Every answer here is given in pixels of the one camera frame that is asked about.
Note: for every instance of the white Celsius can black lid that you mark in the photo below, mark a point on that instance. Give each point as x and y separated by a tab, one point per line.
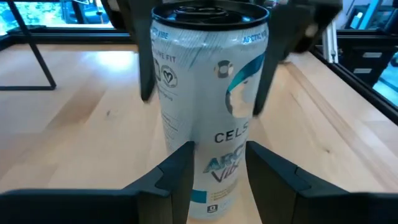
205	93

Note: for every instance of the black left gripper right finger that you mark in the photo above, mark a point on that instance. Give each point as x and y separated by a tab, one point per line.
311	208

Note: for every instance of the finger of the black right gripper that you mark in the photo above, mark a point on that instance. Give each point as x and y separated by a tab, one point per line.
270	62
145	62

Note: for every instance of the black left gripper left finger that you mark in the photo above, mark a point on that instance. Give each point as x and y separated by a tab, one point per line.
93	208

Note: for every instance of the silver aluminium post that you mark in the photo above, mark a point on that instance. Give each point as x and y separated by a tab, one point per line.
330	43

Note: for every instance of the black drawer cabinet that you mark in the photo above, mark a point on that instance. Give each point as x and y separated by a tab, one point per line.
351	65

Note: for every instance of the wooden shelf black metal frame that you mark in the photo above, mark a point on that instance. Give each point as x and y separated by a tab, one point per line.
42	62

